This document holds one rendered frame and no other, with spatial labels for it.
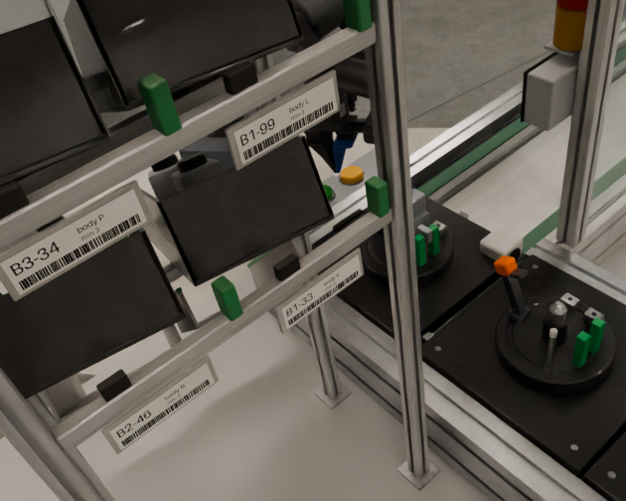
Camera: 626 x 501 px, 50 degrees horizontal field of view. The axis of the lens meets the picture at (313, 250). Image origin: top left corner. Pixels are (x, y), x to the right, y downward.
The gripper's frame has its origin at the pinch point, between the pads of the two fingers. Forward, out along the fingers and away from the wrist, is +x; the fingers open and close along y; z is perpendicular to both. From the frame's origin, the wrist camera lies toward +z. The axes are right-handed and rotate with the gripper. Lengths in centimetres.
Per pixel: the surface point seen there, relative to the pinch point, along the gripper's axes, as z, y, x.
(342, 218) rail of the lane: -0.9, 0.1, 12.3
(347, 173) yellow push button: 9.5, 1.8, 11.2
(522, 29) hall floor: 264, -18, 109
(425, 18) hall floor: 279, 35, 109
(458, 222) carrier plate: -0.9, -18.7, 11.2
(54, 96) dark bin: -52, -3, -41
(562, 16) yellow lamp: -1.6, -30.5, -22.0
